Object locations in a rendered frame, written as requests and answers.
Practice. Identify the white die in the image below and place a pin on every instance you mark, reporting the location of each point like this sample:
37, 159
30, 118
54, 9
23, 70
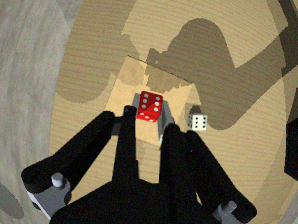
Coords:
197, 121

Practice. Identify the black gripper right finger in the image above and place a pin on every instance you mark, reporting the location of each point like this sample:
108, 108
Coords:
215, 190

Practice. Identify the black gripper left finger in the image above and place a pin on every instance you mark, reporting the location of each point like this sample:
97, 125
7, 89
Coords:
49, 182

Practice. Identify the red die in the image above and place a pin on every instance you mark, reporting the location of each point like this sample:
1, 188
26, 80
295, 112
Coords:
149, 106

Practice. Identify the tan square mat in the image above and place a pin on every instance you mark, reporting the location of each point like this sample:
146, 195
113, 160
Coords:
136, 76

